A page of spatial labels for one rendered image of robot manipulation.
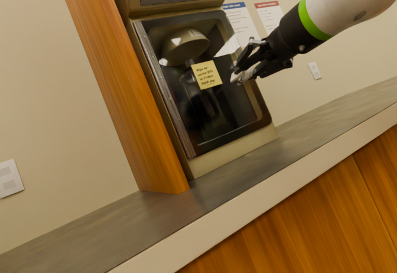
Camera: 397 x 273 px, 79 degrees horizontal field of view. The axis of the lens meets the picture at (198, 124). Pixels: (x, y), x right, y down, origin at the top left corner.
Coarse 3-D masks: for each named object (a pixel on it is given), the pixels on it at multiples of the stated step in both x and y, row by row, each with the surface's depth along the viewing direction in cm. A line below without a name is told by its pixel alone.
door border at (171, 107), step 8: (136, 24) 64; (136, 32) 64; (144, 32) 65; (144, 40) 64; (144, 48) 63; (152, 56) 64; (152, 64) 64; (152, 72) 63; (160, 72) 64; (160, 80) 63; (160, 88) 62; (168, 88) 64; (168, 96) 63; (168, 104) 63; (176, 112) 63; (176, 120) 63; (176, 128) 62; (184, 128) 63; (184, 136) 62; (184, 144) 62; (192, 152) 62
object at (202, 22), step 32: (160, 32) 67; (192, 32) 71; (224, 32) 76; (160, 64) 64; (192, 64) 68; (224, 64) 73; (192, 96) 66; (224, 96) 70; (256, 96) 75; (192, 128) 64; (224, 128) 68; (256, 128) 72
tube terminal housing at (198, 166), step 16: (128, 16) 65; (144, 16) 67; (160, 16) 69; (128, 32) 69; (144, 64) 66; (160, 96) 64; (160, 112) 68; (272, 128) 76; (176, 144) 65; (240, 144) 70; (256, 144) 72; (192, 160) 63; (208, 160) 65; (224, 160) 67; (192, 176) 63
